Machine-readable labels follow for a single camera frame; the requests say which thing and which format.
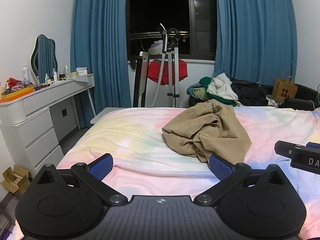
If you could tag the white dressing table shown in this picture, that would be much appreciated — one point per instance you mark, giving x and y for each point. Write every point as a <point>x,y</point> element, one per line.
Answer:
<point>27,126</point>

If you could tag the white spray bottle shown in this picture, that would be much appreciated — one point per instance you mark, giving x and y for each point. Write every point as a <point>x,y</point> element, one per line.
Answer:
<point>25,72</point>

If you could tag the left blue curtain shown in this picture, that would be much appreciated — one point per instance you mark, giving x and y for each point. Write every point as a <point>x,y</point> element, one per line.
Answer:
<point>98,43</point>

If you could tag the white garment on pile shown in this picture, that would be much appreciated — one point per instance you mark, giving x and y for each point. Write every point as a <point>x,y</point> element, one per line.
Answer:
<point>221,86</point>

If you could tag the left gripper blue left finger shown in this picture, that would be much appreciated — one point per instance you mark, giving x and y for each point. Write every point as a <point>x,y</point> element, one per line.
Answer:
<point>91,177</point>

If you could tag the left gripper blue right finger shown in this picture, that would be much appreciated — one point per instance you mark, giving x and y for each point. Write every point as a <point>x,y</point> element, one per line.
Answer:
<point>229,175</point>

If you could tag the wavy black-framed mirror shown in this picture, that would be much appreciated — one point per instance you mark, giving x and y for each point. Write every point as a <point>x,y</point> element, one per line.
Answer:
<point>43,58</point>

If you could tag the cardboard box on floor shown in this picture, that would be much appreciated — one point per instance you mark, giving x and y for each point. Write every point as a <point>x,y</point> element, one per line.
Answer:
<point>16,180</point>

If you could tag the green garment on pile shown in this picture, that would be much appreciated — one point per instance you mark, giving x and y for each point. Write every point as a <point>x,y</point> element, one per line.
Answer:
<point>205,82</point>

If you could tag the orange tray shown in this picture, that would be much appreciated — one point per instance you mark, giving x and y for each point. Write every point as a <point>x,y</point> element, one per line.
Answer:
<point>17,94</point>

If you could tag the garment steamer stand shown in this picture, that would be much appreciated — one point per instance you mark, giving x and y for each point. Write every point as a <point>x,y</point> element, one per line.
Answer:
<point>170,51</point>

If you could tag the blue curtain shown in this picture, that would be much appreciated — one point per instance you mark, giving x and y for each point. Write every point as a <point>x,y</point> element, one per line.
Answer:
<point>256,40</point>
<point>98,43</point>

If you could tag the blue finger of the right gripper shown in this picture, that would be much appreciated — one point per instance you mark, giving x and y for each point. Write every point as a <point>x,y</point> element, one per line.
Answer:
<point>286,149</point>
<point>313,145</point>

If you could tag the pastel tie-dye bed sheet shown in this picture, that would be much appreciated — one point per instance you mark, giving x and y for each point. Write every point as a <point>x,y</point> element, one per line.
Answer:
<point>206,172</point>

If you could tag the white tissue box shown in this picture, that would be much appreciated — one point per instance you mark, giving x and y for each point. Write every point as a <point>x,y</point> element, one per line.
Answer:
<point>81,71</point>

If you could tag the right blue curtain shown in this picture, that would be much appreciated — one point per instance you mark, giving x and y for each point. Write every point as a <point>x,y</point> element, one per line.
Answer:
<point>256,40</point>

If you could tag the black sofa chair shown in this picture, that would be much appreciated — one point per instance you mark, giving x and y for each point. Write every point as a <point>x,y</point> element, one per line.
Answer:
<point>306,99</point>

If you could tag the tan printed t-shirt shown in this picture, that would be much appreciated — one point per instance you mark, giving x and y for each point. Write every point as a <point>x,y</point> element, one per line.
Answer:
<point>205,129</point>

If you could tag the red garment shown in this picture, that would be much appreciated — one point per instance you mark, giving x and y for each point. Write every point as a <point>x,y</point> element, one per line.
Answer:
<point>154,70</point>

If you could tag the black clothes pile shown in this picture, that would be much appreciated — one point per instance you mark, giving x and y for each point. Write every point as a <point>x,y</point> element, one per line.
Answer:
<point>251,93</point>

